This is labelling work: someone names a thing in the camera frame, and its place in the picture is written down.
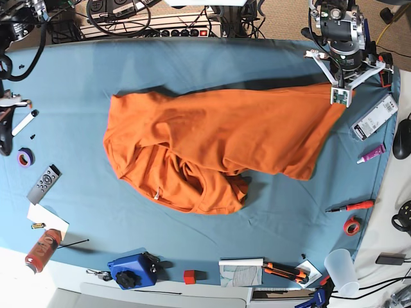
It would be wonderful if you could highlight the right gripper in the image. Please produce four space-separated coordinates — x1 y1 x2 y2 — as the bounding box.
1 91 31 156

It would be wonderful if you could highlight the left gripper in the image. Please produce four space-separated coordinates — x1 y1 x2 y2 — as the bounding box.
304 41 385 89

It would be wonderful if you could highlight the orange t-shirt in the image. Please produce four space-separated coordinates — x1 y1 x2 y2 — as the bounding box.
103 84 345 214

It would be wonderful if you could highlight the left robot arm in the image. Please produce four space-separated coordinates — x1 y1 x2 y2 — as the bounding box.
301 1 394 88

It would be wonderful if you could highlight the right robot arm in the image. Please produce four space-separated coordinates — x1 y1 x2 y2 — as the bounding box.
1 1 48 156

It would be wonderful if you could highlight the black white marker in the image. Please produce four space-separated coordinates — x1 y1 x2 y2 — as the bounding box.
12 109 39 137

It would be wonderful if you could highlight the blue clamp top right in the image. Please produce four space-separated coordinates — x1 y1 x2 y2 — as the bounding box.
363 19 376 55

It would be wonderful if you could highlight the blue clamp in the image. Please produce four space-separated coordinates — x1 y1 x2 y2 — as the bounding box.
295 275 335 308
363 19 376 55

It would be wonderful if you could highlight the orange black clamp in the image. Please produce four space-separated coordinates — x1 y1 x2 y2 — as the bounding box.
378 52 394 88

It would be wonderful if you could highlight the purple tape roll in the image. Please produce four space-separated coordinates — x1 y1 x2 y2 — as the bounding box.
17 148 35 168

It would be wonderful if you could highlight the grey remote control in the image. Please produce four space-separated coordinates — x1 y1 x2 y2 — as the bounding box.
27 164 61 205

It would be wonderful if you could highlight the purple glue tube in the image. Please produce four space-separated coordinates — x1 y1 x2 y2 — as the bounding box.
356 144 386 164

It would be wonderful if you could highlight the black computer mouse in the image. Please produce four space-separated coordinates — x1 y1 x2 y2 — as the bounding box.
392 119 411 160

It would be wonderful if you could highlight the blue table cloth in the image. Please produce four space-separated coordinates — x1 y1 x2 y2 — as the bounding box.
1 38 396 285

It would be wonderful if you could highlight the white paper sheet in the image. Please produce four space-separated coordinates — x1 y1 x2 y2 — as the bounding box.
27 203 69 240

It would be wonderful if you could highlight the red screwdriver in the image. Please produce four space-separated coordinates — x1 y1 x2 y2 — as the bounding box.
325 200 375 213

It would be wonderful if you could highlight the white power strip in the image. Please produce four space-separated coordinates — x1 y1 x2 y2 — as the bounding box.
100 11 227 38

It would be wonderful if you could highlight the red spray can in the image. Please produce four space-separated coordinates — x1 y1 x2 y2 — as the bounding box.
25 229 62 274

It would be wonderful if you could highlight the red tape roll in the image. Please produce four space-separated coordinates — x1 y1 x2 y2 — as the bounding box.
343 216 361 236

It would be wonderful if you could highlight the black round gadget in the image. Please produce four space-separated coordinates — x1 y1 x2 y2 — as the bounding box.
391 201 411 234

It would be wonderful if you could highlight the black small adapter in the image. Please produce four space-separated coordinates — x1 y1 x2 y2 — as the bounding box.
375 253 406 266

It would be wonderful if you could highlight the clear plastic cup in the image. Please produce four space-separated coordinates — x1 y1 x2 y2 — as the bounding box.
324 248 360 297

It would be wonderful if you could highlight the small white card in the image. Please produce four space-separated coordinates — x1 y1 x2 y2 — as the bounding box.
297 260 322 288

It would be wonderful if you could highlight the blue box with knob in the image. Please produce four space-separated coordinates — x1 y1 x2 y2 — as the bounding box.
107 252 160 290

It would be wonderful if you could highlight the orange black utility knife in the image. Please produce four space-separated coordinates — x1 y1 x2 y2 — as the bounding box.
262 262 309 284

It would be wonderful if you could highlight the blue clamp bottom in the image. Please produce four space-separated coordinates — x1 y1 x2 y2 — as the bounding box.
295 275 335 308

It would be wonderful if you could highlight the white booklet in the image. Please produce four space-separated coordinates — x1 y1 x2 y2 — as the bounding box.
218 258 264 287

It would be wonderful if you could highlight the red cube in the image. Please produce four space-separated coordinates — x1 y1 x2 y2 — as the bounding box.
183 270 196 285

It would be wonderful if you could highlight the black cable tie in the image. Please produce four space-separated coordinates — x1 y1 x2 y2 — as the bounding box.
57 239 89 249

